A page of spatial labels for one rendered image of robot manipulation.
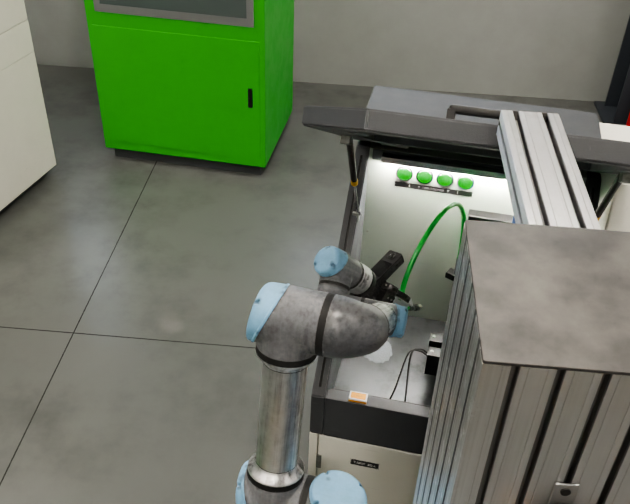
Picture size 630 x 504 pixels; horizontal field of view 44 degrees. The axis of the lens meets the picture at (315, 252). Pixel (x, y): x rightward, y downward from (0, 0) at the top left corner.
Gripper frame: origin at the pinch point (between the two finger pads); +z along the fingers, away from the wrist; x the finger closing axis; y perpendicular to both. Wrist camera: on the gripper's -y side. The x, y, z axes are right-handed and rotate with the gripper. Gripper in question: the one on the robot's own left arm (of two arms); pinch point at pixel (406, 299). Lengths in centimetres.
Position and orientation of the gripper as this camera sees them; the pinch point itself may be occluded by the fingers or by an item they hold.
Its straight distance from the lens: 206.3
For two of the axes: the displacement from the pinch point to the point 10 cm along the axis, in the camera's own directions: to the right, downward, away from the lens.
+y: -4.5, 8.9, -0.8
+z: 6.0, 3.7, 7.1
